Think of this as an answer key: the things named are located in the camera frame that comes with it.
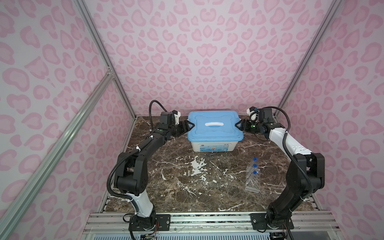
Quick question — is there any blue plastic bin lid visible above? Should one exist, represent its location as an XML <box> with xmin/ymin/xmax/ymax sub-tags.
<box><xmin>188</xmin><ymin>111</ymin><xmax>244</xmax><ymax>143</ymax></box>

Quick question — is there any white plastic storage bin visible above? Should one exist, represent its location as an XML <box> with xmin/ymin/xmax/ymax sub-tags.
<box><xmin>191</xmin><ymin>141</ymin><xmax>238</xmax><ymax>152</ymax></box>

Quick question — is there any blue-capped test tube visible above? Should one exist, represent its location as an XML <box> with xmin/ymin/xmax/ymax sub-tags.
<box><xmin>246</xmin><ymin>173</ymin><xmax>259</xmax><ymax>186</ymax></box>
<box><xmin>247</xmin><ymin>158</ymin><xmax>258</xmax><ymax>171</ymax></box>
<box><xmin>247</xmin><ymin>164</ymin><xmax>259</xmax><ymax>176</ymax></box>

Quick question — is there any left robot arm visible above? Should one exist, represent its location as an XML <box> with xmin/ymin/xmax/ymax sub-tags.
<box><xmin>107</xmin><ymin>111</ymin><xmax>195</xmax><ymax>219</ymax></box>

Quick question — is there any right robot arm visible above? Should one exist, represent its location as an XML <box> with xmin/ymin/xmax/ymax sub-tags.
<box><xmin>235</xmin><ymin>106</ymin><xmax>325</xmax><ymax>229</ymax></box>

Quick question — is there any clear plastic test tube rack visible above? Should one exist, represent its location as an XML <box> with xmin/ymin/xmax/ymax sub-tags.
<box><xmin>245</xmin><ymin>165</ymin><xmax>261</xmax><ymax>193</ymax></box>

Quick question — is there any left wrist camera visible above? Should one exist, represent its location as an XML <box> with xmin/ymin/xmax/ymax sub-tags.
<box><xmin>172</xmin><ymin>110</ymin><xmax>181</xmax><ymax>125</ymax></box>

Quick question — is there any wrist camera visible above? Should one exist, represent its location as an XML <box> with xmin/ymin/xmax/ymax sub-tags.
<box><xmin>247</xmin><ymin>107</ymin><xmax>259</xmax><ymax>122</ymax></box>
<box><xmin>172</xmin><ymin>110</ymin><xmax>181</xmax><ymax>125</ymax></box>

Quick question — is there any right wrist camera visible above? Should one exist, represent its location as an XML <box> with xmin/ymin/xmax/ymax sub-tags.
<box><xmin>247</xmin><ymin>107</ymin><xmax>259</xmax><ymax>122</ymax></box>

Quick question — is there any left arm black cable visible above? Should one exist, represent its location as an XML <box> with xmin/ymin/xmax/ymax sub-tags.
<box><xmin>106</xmin><ymin>99</ymin><xmax>169</xmax><ymax>200</ymax></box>

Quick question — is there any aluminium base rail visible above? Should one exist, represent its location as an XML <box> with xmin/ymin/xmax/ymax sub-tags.
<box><xmin>81</xmin><ymin>211</ymin><xmax>344</xmax><ymax>240</ymax></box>

